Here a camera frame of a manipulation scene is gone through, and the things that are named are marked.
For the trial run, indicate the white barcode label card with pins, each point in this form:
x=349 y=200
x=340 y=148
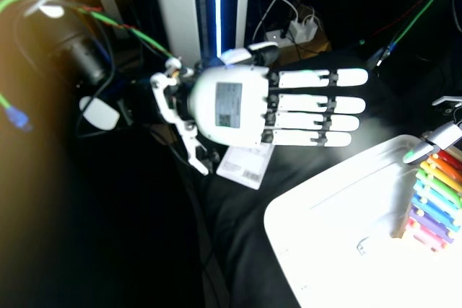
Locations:
x=242 y=172

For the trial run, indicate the rainbow wooden xylophone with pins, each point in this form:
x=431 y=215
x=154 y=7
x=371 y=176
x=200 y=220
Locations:
x=433 y=196

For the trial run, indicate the white plastic tray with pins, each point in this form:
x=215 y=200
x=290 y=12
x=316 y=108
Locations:
x=343 y=232

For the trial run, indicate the white power strip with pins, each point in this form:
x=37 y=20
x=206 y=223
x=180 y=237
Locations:
x=276 y=37

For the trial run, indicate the brown cardboard box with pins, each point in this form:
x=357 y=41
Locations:
x=314 y=48

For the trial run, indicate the white charger plug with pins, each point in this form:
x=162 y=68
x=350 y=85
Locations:
x=303 y=30

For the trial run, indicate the white and blue column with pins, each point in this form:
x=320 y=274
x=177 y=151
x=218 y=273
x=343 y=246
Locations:
x=173 y=5

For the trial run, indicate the black table cloth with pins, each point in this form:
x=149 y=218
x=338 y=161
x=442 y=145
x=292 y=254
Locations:
x=245 y=232

